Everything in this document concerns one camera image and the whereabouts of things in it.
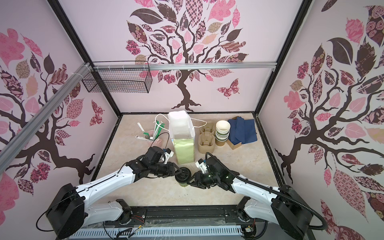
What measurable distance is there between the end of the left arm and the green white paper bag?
0.32 ft

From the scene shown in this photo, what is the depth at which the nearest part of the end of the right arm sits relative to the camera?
24.0 inches

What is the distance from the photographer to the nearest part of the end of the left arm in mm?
595

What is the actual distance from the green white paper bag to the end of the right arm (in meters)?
0.14

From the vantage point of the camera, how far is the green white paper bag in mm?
767
